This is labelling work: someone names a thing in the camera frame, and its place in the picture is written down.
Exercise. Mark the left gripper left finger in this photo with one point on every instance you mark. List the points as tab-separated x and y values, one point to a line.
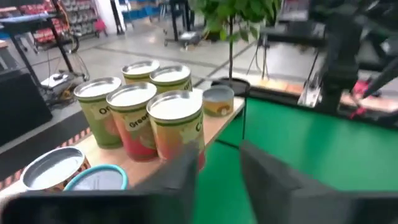
177	180

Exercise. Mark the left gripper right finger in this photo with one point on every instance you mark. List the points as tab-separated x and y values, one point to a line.
270	186

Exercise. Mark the tall orange label can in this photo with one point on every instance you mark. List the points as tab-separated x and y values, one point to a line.
174	124

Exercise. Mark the tall red label can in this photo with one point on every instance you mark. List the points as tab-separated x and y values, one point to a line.
133	130

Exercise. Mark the teal rimmed can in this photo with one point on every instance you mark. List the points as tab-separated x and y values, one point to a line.
98	179

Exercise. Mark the short mushroom can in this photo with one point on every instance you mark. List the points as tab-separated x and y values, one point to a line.
218	104

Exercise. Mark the tall green label can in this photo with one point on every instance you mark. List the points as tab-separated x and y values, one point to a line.
98	118
140	69
171	76

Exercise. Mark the patterned black beans can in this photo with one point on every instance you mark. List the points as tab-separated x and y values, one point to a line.
51	169

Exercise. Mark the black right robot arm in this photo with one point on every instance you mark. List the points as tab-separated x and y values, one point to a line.
340	62

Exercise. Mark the green table mat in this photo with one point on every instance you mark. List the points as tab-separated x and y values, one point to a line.
311	149

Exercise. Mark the black plant pot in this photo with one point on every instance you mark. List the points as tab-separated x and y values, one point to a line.
231	85

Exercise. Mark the black hazard striped floor mat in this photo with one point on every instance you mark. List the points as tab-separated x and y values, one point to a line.
37	146

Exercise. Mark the black background cabinet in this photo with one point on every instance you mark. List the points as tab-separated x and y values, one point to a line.
21	105

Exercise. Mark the green leafy plant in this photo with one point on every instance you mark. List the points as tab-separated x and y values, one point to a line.
236	12

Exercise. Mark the wooden shelf black frame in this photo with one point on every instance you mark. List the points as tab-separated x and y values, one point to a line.
217	124

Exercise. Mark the black table frame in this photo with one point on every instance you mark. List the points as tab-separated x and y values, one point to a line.
280	96

